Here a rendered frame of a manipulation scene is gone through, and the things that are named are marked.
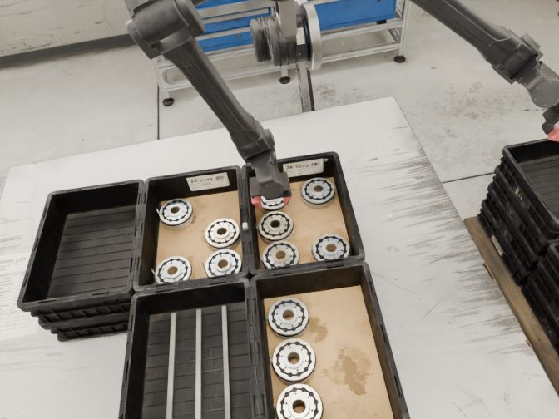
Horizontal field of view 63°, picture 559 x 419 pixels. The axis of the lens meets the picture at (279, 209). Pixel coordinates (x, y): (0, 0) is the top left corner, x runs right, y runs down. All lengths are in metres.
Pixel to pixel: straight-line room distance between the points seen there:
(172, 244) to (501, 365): 0.96
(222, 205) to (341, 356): 0.60
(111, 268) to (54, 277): 0.17
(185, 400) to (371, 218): 0.81
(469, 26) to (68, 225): 1.25
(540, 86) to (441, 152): 1.80
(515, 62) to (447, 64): 2.41
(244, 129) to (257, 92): 2.25
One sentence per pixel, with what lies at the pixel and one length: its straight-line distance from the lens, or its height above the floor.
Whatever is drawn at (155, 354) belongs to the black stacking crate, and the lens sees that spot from 1.24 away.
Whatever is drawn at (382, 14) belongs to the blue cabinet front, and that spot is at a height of 0.36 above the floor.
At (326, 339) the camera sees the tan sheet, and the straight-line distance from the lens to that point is 1.18.
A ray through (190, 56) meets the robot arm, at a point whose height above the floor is 1.49.
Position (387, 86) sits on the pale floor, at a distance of 3.24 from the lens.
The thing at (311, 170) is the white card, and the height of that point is 0.88.
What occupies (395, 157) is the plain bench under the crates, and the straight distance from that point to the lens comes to 1.73.
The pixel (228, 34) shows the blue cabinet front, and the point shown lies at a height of 0.42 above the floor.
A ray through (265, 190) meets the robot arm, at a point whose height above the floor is 1.12.
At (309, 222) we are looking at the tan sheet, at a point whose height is 0.83.
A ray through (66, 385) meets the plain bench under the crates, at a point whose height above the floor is 0.70.
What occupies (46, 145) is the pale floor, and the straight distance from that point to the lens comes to 3.38.
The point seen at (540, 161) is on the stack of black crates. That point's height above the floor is 0.49.
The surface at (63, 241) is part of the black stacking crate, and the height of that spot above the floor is 0.83.
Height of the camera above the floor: 1.92
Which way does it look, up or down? 51 degrees down
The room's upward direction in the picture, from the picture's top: 8 degrees counter-clockwise
